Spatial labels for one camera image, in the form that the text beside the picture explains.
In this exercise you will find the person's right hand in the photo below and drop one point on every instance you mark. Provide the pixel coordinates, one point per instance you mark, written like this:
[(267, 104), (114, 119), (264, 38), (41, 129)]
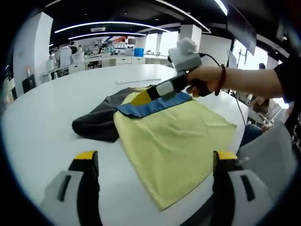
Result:
[(207, 80)]

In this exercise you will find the blue plastic bin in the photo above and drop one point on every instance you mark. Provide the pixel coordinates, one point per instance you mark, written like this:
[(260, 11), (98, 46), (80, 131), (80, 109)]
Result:
[(139, 52)]

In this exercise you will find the tall white appliance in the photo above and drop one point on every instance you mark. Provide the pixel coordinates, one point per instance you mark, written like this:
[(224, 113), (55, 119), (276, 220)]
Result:
[(65, 57)]

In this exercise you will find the white counter cabinets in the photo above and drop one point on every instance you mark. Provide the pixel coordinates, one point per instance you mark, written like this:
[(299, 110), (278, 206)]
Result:
[(117, 61)]

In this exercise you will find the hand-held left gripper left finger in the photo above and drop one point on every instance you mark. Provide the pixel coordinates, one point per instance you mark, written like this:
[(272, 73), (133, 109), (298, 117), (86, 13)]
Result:
[(82, 188)]

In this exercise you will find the yellow garment with blue sleeve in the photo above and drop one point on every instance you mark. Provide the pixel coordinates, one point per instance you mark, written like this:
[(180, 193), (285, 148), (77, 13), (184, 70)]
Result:
[(169, 141)]

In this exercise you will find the long white workbench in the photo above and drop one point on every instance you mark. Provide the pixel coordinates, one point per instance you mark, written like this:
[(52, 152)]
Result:
[(157, 61)]

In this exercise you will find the flat white table strip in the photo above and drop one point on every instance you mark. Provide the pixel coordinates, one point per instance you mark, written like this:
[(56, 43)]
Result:
[(131, 81)]

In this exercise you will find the white ceiling light strip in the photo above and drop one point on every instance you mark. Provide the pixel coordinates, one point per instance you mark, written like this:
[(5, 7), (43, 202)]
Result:
[(105, 34), (221, 7), (113, 23)]

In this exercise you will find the ceiling air vent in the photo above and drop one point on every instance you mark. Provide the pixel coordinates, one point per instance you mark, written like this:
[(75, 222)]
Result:
[(97, 29)]

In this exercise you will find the person's black printed shirt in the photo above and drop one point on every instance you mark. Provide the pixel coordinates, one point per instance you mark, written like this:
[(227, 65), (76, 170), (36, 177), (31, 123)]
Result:
[(290, 77)]

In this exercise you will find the dark hanging screen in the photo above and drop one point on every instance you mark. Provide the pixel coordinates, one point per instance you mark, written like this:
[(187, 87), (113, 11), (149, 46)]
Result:
[(242, 28)]

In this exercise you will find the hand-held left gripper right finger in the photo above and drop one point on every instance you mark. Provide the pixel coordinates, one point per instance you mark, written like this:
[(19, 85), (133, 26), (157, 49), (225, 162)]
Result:
[(225, 188)]

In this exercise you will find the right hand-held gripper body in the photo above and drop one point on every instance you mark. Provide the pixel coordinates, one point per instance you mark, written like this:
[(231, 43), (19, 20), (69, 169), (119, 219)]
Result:
[(185, 56)]

